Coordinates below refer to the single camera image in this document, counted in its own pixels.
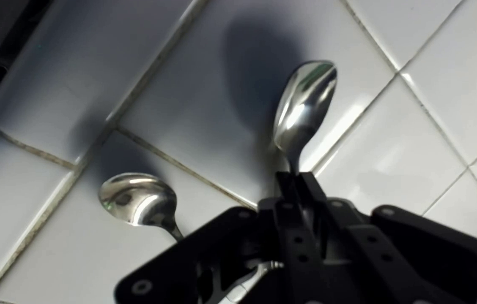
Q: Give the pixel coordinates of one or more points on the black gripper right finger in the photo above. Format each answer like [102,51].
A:
[397,254]

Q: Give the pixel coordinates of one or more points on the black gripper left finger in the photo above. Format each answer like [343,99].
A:
[239,254]

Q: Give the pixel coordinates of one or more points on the silver metal spoon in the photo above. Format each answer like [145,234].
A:
[307,107]
[138,200]

